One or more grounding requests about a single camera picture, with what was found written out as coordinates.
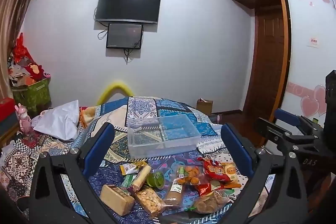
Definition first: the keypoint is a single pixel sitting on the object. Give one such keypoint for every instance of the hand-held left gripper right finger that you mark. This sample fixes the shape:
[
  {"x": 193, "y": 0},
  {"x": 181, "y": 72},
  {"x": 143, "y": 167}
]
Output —
[{"x": 236, "y": 148}]

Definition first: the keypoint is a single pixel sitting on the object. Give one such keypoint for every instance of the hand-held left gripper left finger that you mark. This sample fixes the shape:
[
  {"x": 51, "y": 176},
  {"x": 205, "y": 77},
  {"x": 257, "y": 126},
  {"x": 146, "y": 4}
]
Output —
[{"x": 105, "y": 136}]

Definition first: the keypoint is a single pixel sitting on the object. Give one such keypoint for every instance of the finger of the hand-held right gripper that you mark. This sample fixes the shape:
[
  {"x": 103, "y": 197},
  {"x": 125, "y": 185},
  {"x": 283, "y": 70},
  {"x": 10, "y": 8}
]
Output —
[
  {"x": 287, "y": 117},
  {"x": 273, "y": 129}
]

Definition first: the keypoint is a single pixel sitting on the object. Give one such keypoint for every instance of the green snack packet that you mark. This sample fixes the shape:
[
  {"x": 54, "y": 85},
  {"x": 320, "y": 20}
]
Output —
[{"x": 128, "y": 181}]

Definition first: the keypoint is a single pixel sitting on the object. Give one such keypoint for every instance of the cream roll packet purple label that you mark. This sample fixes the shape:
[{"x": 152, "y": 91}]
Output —
[{"x": 141, "y": 178}]

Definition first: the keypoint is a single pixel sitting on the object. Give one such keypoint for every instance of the clear plastic container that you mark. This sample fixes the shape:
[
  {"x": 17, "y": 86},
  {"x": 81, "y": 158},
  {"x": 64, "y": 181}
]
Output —
[{"x": 164, "y": 136}]

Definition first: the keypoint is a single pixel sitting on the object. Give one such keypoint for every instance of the round crackers bag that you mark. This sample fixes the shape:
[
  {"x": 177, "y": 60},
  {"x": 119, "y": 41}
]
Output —
[{"x": 210, "y": 201}]

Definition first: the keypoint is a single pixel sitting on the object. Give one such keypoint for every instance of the tan wafer block packet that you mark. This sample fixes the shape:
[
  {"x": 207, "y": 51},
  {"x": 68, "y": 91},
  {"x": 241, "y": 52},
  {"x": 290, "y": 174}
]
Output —
[{"x": 116, "y": 199}]

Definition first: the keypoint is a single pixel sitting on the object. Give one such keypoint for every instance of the green jelly cup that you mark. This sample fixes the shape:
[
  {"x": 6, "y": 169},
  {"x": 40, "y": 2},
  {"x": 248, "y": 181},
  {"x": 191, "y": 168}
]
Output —
[{"x": 155, "y": 179}]

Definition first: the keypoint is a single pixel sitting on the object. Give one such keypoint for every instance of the peanut brittle packet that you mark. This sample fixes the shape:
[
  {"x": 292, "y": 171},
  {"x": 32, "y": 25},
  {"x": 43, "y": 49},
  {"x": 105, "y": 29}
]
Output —
[{"x": 149, "y": 199}]

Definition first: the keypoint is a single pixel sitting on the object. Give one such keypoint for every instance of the orange patterned cloth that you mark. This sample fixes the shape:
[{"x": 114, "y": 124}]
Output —
[{"x": 88, "y": 115}]

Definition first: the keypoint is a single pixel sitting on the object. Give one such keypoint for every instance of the yellow white snack packet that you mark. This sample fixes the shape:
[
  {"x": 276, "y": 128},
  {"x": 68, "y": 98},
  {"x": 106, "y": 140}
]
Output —
[{"x": 132, "y": 167}]

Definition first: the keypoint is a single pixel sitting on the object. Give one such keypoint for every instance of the white pillow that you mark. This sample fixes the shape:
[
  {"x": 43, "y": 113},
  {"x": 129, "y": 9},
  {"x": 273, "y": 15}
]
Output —
[{"x": 60, "y": 121}]

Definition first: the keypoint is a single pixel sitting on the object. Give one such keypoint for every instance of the yellow foam arc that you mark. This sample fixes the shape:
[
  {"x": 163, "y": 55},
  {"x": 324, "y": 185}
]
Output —
[{"x": 115, "y": 87}]

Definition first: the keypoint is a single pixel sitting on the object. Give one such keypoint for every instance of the small red snack packet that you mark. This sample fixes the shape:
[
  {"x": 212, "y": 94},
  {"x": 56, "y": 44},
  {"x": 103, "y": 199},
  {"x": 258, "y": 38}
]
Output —
[{"x": 206, "y": 188}]

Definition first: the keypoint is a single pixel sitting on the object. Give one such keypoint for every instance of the cardboard box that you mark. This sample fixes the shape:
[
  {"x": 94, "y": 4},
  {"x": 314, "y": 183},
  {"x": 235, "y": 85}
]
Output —
[{"x": 204, "y": 106}]

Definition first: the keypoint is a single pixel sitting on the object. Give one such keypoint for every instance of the orange ball biscuits bag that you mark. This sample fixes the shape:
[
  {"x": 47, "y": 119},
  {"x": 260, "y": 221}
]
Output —
[{"x": 190, "y": 174}]

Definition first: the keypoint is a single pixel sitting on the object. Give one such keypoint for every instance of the patchwork blanket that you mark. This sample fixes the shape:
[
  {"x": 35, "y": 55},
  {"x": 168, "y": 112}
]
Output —
[{"x": 52, "y": 148}]

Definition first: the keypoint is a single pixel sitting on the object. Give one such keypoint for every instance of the brown wooden door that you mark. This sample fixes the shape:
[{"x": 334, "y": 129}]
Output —
[{"x": 267, "y": 61}]

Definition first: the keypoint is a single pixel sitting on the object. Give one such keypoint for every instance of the white wardrobe sliding door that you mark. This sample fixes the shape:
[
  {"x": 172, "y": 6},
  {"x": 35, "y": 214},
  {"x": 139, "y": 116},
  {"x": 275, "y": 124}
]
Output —
[{"x": 309, "y": 43}]

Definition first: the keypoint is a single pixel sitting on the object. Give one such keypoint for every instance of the brown bar packet green label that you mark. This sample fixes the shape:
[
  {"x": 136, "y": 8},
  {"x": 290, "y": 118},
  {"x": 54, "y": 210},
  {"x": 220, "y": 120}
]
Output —
[{"x": 174, "y": 191}]

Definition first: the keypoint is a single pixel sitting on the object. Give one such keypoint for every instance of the pink doll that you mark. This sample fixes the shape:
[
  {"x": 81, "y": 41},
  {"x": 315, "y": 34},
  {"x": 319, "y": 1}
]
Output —
[{"x": 24, "y": 121}]

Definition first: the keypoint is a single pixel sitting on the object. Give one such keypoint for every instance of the green storage box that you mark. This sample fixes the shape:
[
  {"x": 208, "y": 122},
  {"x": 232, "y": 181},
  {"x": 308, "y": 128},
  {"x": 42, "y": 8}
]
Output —
[{"x": 32, "y": 94}]

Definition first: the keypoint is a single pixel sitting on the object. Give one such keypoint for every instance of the red box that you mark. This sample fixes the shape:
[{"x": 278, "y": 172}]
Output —
[{"x": 5, "y": 108}]

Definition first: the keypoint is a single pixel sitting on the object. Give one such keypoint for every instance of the red plush toys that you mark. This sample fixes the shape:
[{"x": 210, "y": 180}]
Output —
[{"x": 26, "y": 64}]

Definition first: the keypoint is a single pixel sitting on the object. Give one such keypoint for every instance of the brown curtain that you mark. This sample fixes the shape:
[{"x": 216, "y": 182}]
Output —
[{"x": 15, "y": 11}]

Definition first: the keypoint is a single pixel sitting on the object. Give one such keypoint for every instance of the small black wall monitor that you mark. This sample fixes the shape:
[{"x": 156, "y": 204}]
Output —
[{"x": 124, "y": 35}]

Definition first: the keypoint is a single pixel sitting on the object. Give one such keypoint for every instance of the black wall television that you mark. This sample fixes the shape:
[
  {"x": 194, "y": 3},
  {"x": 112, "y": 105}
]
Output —
[{"x": 128, "y": 5}]

